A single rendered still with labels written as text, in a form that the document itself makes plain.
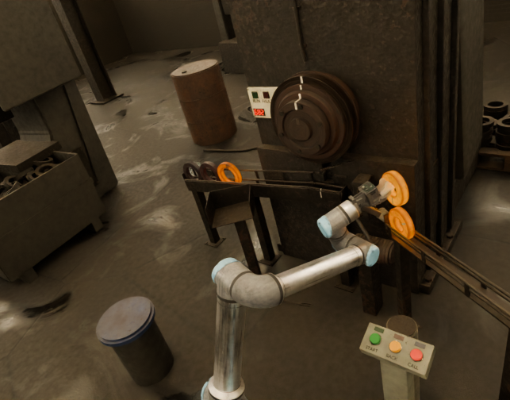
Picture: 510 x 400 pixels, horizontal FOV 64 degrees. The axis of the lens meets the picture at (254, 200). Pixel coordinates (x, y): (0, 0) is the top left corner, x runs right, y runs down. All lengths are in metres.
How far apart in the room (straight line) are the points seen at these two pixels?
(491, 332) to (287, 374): 1.07
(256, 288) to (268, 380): 1.02
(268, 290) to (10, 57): 3.08
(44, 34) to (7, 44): 0.35
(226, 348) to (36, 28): 3.21
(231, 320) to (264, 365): 0.88
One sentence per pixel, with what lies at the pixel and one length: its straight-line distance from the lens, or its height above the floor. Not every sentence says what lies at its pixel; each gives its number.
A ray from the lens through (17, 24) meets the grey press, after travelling 4.03.
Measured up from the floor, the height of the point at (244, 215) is 0.60.
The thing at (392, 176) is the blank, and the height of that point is 0.97.
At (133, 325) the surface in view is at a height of 0.43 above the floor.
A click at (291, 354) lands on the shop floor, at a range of 2.41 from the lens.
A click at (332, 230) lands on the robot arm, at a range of 1.73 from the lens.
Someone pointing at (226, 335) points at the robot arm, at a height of 0.73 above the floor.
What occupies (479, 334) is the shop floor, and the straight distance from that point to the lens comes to 2.48.
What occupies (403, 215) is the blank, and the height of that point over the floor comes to 0.78.
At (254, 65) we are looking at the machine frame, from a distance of 2.36.
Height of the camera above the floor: 1.92
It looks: 31 degrees down
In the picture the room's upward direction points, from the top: 16 degrees counter-clockwise
